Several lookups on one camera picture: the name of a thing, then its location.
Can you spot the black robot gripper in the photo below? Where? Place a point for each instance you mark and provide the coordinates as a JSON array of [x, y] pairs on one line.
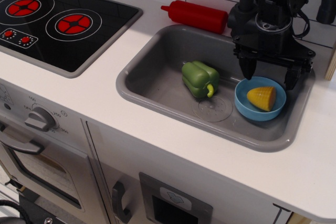
[[258, 40]]

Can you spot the yellow toy corn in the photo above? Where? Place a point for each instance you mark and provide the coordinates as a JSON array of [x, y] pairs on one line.
[[262, 97]]

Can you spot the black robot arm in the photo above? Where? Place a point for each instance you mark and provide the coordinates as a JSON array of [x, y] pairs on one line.
[[272, 11]]

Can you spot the blue plastic bowl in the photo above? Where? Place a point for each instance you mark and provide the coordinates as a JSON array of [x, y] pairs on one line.
[[250, 111]]

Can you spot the grey toy sink basin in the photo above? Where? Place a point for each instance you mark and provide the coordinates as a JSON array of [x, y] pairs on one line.
[[153, 79]]

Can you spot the green toy bell pepper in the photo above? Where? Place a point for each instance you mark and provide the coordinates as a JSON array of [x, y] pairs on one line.
[[201, 80]]

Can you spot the red ketchup bottle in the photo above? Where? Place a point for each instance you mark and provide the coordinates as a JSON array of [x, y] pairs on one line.
[[197, 16]]

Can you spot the grey dispenser panel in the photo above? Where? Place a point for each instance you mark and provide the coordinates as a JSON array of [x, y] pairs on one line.
[[166, 204]]

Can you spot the black toy stovetop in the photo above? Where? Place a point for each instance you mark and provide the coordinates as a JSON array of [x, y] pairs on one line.
[[63, 36]]

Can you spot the grey oven knob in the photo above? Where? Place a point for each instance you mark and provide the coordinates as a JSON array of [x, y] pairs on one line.
[[40, 119]]

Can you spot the toy oven door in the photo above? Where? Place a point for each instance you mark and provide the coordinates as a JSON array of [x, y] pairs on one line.
[[60, 174]]

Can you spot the grey cabinet door handle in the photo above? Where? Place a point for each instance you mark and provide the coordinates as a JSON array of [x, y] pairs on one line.
[[122, 214]]

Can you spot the grey oven door handle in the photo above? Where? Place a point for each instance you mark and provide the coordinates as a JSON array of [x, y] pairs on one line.
[[31, 146]]

